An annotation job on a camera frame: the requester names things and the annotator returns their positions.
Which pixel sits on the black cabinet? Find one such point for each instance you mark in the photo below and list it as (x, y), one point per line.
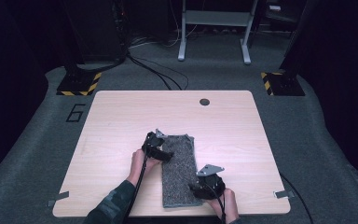
(96, 31)

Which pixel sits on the person's right hand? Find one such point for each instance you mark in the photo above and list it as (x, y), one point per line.
(228, 207)

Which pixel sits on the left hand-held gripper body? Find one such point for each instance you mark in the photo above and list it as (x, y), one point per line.
(152, 143)

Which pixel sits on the dark stand post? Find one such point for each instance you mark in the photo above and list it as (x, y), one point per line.
(298, 37)

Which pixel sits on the white metal stand frame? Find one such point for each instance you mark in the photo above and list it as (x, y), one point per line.
(216, 18)

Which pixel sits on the hazard striped base plate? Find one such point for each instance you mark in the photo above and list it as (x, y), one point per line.
(76, 85)
(284, 85)

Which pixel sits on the grey towel cloth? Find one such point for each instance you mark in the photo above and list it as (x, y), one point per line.
(178, 177)

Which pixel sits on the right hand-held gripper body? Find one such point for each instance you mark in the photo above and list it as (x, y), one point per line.
(213, 185)

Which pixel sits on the grey tape piece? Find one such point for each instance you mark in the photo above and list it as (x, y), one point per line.
(283, 194)
(59, 196)

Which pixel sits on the person's left hand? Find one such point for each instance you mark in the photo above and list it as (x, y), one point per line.
(138, 168)

